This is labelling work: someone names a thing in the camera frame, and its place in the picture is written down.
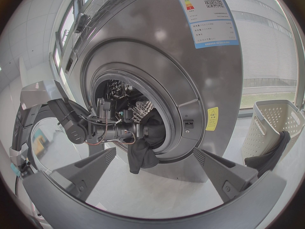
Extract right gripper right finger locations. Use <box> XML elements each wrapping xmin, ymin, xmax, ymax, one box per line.
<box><xmin>193</xmin><ymin>147</ymin><xmax>259</xmax><ymax>202</ymax></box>

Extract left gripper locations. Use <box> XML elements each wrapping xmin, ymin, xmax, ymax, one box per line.
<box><xmin>115</xmin><ymin>123</ymin><xmax>149</xmax><ymax>142</ymax></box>

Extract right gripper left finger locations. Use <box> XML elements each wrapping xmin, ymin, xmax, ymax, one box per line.
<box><xmin>51</xmin><ymin>147</ymin><xmax>117</xmax><ymax>201</ymax></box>

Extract black garment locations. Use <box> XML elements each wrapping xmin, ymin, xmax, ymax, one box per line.
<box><xmin>127</xmin><ymin>108</ymin><xmax>167</xmax><ymax>175</ymax></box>
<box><xmin>244</xmin><ymin>130</ymin><xmax>291</xmax><ymax>177</ymax></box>

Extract washing machine door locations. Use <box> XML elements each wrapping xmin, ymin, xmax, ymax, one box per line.
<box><xmin>26</xmin><ymin>103</ymin><xmax>117</xmax><ymax>176</ymax></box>

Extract cream laundry basket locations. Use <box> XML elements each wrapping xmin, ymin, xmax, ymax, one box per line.
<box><xmin>242</xmin><ymin>100</ymin><xmax>302</xmax><ymax>167</ymax></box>

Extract grey washing machine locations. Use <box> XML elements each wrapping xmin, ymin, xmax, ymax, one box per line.
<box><xmin>61</xmin><ymin>0</ymin><xmax>244</xmax><ymax>184</ymax></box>

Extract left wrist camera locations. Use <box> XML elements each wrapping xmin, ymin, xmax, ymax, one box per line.
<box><xmin>123</xmin><ymin>109</ymin><xmax>133</xmax><ymax>123</ymax></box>

